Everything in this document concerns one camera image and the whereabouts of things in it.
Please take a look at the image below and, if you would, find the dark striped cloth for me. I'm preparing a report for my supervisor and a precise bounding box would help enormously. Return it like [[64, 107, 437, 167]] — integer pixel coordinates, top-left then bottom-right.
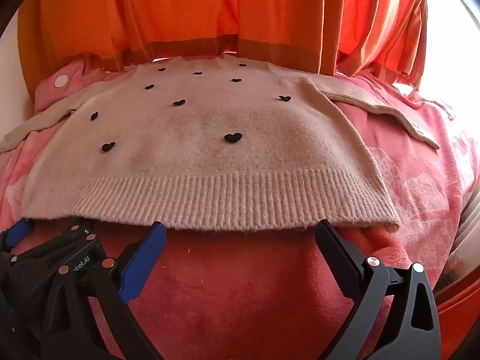
[[435, 195, 480, 289]]

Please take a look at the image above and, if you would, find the pleated orange curtain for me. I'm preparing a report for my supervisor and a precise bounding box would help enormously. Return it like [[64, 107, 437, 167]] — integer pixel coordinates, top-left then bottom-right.
[[334, 0, 436, 85]]

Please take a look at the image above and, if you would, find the pink blanket with white bows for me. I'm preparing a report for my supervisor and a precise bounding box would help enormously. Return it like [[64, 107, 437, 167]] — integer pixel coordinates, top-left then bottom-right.
[[0, 58, 480, 360]]

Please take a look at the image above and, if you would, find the orange cloth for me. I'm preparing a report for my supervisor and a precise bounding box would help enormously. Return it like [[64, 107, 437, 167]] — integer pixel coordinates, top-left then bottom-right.
[[431, 275, 480, 347]]

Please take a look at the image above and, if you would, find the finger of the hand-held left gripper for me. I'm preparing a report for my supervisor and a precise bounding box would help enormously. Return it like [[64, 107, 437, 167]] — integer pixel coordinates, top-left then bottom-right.
[[0, 218, 36, 253], [55, 223, 99, 247]]

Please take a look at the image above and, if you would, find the pink pillow with white dots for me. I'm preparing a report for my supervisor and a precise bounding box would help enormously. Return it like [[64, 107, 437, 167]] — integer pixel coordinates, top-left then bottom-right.
[[34, 58, 126, 115]]

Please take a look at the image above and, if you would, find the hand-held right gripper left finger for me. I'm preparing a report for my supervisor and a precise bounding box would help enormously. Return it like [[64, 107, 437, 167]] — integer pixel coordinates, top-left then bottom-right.
[[40, 221, 168, 360]]

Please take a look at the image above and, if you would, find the beige sweater with black hearts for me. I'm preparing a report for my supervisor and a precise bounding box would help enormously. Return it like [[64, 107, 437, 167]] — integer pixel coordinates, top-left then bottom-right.
[[0, 54, 441, 233]]

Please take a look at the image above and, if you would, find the red plastic basket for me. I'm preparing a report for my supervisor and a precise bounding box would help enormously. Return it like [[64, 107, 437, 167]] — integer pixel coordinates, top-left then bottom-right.
[[19, 0, 349, 77]]

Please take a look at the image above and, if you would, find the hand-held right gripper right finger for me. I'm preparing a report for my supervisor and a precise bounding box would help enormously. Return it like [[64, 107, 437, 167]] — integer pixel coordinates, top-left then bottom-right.
[[315, 219, 442, 360]]

